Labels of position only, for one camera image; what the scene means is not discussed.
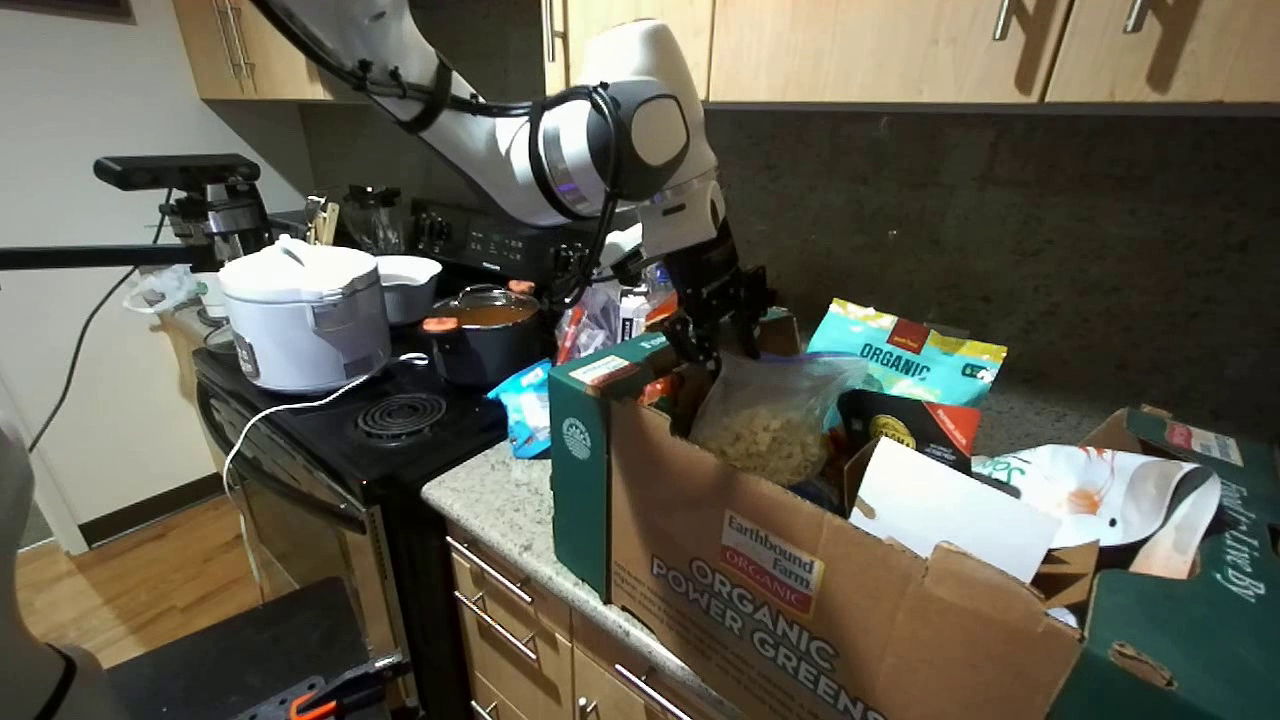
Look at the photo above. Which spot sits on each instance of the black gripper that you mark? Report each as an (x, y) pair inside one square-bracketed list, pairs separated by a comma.
[(708, 282)]

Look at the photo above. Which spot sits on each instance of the clear plastic bag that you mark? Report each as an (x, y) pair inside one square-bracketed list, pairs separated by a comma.
[(775, 423)]

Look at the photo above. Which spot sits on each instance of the light blue snack pack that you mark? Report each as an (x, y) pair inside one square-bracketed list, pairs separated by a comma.
[(527, 408)]

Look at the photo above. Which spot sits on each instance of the teal snack bag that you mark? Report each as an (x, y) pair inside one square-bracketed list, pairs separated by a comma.
[(904, 355)]

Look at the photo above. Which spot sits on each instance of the green cardboard box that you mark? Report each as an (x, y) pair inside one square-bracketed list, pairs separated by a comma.
[(801, 600)]

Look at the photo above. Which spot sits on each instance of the clear zip bag pink seal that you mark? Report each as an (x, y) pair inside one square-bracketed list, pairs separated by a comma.
[(594, 322)]

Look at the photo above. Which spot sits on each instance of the dark pot with lid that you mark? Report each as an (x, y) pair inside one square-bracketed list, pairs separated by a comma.
[(483, 328)]

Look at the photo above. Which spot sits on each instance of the white paper bag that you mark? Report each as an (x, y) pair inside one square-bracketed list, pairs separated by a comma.
[(946, 504)]

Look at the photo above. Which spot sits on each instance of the white bowl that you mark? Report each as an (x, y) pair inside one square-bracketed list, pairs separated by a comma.
[(409, 285)]

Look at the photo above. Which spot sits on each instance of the wooden upper cabinets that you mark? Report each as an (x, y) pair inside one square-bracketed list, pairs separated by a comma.
[(932, 47)]

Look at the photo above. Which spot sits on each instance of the wooden drawer cabinet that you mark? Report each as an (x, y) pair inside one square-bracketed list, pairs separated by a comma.
[(523, 625)]

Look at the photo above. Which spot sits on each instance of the dark glass kettle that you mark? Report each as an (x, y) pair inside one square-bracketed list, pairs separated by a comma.
[(375, 222)]

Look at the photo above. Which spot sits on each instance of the white stained paper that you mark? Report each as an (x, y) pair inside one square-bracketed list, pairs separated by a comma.
[(1105, 493)]

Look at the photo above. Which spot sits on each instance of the black electric stove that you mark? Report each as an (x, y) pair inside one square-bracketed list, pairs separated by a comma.
[(335, 452)]

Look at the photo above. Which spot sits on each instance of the white rice cooker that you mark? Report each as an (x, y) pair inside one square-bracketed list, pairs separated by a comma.
[(300, 322)]

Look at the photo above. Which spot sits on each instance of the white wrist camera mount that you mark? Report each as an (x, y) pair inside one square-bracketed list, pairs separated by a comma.
[(622, 245)]

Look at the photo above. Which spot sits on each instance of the black camera stand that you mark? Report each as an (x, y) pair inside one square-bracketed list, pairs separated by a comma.
[(203, 222)]

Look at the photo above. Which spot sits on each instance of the black stereo camera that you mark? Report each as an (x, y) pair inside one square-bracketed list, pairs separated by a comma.
[(173, 169)]

